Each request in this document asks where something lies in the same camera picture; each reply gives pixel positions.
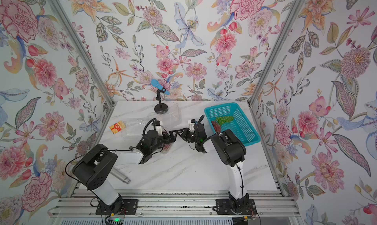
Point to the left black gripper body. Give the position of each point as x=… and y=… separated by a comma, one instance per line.
x=160, y=141

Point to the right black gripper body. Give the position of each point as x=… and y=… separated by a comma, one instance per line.
x=191, y=136

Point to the red grape bunch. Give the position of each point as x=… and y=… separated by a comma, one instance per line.
x=216, y=126

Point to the teal plastic mesh basket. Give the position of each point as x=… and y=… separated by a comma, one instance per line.
x=241, y=126

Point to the clear clamshell container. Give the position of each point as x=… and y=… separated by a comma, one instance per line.
x=169, y=115
x=133, y=129
x=166, y=147

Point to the clear clamshell container front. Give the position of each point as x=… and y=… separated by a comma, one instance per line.
x=166, y=147

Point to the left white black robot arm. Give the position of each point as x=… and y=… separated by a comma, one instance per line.
x=95, y=166

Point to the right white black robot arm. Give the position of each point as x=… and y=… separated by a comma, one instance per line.
x=231, y=152

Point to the green grape bunch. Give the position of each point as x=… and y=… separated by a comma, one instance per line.
x=224, y=120

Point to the blue microphone on black stand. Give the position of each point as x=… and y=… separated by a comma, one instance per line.
x=160, y=98

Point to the orange yellow snack packet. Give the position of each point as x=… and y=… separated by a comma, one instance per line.
x=117, y=127

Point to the grey metal cylinder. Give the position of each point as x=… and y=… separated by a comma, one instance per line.
x=121, y=176

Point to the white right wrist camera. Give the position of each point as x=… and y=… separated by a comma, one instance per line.
x=191, y=125

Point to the aluminium rail base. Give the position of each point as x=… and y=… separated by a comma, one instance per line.
x=178, y=204

